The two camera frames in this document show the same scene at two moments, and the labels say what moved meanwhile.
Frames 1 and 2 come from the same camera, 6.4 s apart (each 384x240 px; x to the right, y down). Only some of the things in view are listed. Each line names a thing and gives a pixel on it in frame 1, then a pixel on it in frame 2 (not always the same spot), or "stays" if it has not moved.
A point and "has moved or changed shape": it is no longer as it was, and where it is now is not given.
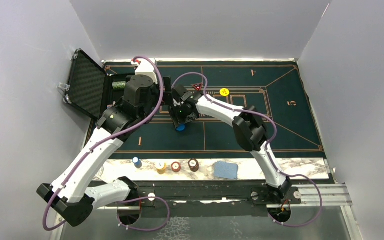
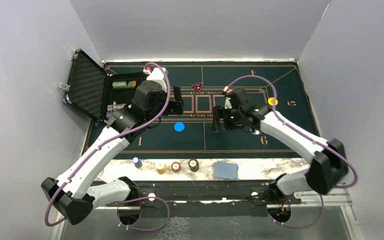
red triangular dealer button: x=198 y=86 stays
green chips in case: x=119 y=85 stays
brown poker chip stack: x=193 y=165 stays
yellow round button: x=224 y=92 has moved or changed shape
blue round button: x=181 y=128 stays
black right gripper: x=177 y=120 -> x=218 y=112
